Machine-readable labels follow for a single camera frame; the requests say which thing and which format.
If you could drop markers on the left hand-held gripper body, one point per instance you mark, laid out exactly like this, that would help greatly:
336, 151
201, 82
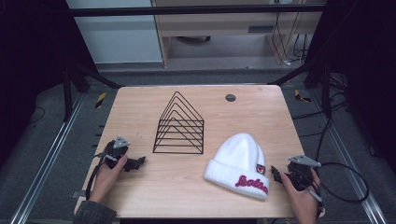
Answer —
115, 150

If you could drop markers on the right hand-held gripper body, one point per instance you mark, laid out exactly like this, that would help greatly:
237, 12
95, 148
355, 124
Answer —
300, 172

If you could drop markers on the white knit beanie hat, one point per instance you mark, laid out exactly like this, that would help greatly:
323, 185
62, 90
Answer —
239, 161

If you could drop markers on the person's left hand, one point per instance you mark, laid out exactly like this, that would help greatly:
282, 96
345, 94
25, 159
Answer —
107, 180

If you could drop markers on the person's right hand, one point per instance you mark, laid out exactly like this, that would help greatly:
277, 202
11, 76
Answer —
302, 202

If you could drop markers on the yellow black striped tape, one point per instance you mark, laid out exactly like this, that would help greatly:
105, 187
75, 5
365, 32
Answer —
100, 100
301, 97

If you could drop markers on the black metal stand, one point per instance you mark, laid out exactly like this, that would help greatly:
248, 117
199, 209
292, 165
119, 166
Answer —
74, 84
314, 74

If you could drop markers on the grey round table grommet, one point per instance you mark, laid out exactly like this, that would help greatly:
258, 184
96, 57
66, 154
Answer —
230, 97

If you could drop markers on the white cabinet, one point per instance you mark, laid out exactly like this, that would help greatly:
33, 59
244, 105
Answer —
118, 37

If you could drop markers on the light wooden desk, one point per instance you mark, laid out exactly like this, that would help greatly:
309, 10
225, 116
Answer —
218, 26

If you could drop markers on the metal floor rail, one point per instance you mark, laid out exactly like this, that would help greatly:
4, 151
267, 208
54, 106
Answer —
351, 171
43, 168

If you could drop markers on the black horizontal frame bar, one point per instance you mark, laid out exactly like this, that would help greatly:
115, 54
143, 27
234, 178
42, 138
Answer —
186, 11

